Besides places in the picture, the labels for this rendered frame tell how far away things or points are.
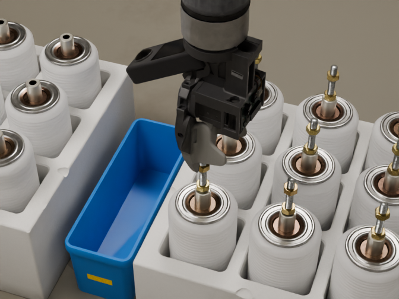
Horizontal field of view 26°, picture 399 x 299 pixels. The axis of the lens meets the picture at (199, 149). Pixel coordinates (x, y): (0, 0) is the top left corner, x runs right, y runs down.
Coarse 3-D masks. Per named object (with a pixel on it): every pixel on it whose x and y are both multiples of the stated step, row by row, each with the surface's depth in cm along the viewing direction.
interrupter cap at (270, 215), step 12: (276, 204) 117; (264, 216) 116; (276, 216) 116; (300, 216) 116; (264, 228) 114; (276, 228) 115; (300, 228) 115; (312, 228) 114; (276, 240) 113; (288, 240) 113; (300, 240) 113
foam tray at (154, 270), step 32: (288, 128) 138; (352, 160) 134; (352, 192) 129; (160, 224) 125; (160, 256) 120; (320, 256) 125; (160, 288) 122; (192, 288) 119; (224, 288) 117; (256, 288) 117; (320, 288) 117
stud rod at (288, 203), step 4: (288, 180) 109; (292, 180) 108; (288, 184) 109; (292, 184) 109; (288, 188) 109; (292, 188) 109; (288, 196) 110; (292, 196) 110; (288, 200) 111; (292, 200) 111; (288, 204) 111; (292, 204) 112; (288, 208) 112
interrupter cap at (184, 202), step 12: (180, 192) 119; (192, 192) 119; (216, 192) 119; (180, 204) 118; (192, 204) 118; (216, 204) 118; (228, 204) 117; (180, 216) 116; (192, 216) 116; (204, 216) 116; (216, 216) 116
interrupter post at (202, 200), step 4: (196, 188) 116; (196, 192) 115; (200, 192) 115; (204, 192) 115; (208, 192) 115; (196, 196) 116; (200, 196) 115; (204, 196) 115; (208, 196) 116; (196, 200) 116; (200, 200) 116; (204, 200) 116; (208, 200) 116; (196, 204) 117; (200, 204) 116; (204, 204) 116; (208, 204) 117; (200, 208) 117; (204, 208) 117
